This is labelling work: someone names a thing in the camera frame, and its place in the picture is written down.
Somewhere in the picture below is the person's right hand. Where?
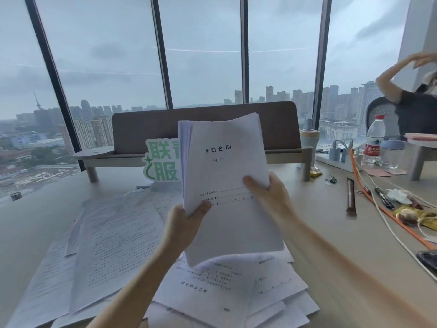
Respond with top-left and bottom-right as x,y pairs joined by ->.
243,171 -> 302,233

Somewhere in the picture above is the person's left hand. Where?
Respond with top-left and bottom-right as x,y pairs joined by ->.
163,201 -> 212,259

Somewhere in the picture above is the stack of white documents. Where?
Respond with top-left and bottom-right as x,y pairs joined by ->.
178,113 -> 285,267

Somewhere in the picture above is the person's right forearm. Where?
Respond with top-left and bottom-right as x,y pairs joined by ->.
275,217 -> 437,328

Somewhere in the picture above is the person's left forearm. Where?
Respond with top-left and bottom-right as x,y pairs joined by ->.
85,240 -> 185,328

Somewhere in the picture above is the green and white cutout sign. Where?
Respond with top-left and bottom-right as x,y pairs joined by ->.
142,138 -> 182,183

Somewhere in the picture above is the grey tumbler with yellow band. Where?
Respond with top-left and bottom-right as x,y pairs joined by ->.
299,118 -> 321,159

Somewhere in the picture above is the white power strip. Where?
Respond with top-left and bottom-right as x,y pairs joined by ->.
315,152 -> 363,173

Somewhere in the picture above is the white plug charger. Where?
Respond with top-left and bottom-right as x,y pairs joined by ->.
329,140 -> 343,161

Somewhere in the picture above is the scattered pile of paper sheets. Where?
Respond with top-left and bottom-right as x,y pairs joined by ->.
15,182 -> 320,328

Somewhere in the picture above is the brown desk divider shelf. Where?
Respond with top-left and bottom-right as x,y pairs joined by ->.
73,101 -> 313,183

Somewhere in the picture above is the brown snack stick packet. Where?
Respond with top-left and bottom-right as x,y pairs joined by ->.
346,177 -> 358,216

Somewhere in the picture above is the red label water bottle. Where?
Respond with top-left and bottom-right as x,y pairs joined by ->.
362,115 -> 386,164

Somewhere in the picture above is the pink paper slip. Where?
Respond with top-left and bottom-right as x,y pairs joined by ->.
367,168 -> 407,177

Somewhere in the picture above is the black pen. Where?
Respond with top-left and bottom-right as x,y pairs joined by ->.
374,187 -> 395,209

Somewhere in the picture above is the dark window mullion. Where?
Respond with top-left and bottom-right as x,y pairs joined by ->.
150,0 -> 173,110
240,0 -> 250,105
312,0 -> 333,129
23,0 -> 86,172

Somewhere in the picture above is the glass jar with blue lid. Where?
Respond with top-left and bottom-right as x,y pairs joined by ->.
379,139 -> 407,169

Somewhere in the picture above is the grey mesh office chair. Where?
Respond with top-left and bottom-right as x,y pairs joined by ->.
365,97 -> 404,140

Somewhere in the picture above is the crumpled white tissue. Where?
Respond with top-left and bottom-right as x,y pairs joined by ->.
385,188 -> 414,205

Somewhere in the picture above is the yellow snack wrapper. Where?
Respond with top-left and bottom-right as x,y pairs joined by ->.
392,206 -> 437,231

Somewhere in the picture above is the grey desk riser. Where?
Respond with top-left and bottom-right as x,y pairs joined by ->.
404,136 -> 437,182

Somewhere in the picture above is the orange flat cable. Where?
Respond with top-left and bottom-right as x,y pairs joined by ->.
350,148 -> 437,250

